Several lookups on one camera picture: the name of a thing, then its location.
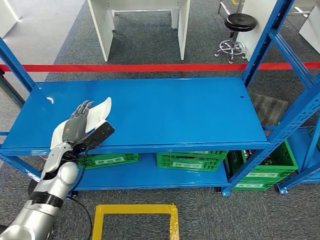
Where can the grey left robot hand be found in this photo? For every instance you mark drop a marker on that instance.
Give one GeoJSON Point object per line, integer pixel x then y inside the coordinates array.
{"type": "Point", "coordinates": [75, 127]}

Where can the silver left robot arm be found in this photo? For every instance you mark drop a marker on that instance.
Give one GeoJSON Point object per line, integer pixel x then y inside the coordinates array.
{"type": "Point", "coordinates": [42, 205]}

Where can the blue metal shelf rack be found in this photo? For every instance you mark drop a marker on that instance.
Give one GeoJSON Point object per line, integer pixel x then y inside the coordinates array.
{"type": "Point", "coordinates": [300, 145]}
{"type": "Point", "coordinates": [162, 112]}

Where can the white workbench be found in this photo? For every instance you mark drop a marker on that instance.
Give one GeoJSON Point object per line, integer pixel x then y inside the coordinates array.
{"type": "Point", "coordinates": [183, 26]}

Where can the flat green plastic crate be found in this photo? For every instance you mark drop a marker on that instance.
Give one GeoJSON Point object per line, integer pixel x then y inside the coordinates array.
{"type": "Point", "coordinates": [250, 186]}
{"type": "Point", "coordinates": [109, 160]}
{"type": "Point", "coordinates": [189, 162]}

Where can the yellow floor tape square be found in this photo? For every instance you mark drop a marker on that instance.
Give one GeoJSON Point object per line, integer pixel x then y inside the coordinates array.
{"type": "Point", "coordinates": [136, 209]}

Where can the red floor tape line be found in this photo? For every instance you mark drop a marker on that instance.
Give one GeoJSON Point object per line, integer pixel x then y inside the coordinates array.
{"type": "Point", "coordinates": [149, 68]}

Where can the black round stool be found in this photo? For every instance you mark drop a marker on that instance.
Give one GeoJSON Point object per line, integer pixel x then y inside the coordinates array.
{"type": "Point", "coordinates": [240, 22]}

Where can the white cabinet panel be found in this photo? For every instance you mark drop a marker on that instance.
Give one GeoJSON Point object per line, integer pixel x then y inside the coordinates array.
{"type": "Point", "coordinates": [257, 20]}

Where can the tall green plastic crate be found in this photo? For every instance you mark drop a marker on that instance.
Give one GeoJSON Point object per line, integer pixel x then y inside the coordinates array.
{"type": "Point", "coordinates": [282, 162]}

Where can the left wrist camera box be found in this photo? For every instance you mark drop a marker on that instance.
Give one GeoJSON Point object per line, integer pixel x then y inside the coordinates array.
{"type": "Point", "coordinates": [100, 134]}

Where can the dark metal post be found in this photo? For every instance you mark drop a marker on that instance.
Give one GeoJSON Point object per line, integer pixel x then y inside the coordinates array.
{"type": "Point", "coordinates": [11, 91]}

